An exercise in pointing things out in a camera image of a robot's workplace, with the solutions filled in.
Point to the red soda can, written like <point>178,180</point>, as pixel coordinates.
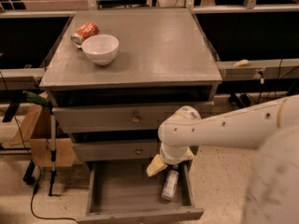
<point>84,32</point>

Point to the black wheeled table leg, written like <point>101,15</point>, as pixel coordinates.
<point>241,101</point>

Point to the clear plastic bottle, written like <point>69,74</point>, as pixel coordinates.
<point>170,185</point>

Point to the yellow foam scrap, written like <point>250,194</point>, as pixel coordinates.
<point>241,63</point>

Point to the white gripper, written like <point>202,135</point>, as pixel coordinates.
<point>173,158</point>

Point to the brown cardboard box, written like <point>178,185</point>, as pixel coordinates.
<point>31,134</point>

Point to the white ceramic bowl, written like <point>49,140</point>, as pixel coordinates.
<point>101,49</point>

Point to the tripod with green handle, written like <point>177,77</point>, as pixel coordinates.
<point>49,123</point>

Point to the grey middle drawer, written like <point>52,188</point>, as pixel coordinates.
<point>117,150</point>

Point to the grey drawer cabinet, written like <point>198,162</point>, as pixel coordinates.
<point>162,58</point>

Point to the grey top drawer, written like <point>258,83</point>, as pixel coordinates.
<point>110,118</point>

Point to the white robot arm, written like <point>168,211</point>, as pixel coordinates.
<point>271,128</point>

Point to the grey open bottom drawer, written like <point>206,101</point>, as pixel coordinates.
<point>120,192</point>

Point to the grey metal rail frame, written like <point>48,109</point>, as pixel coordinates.
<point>258,69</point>

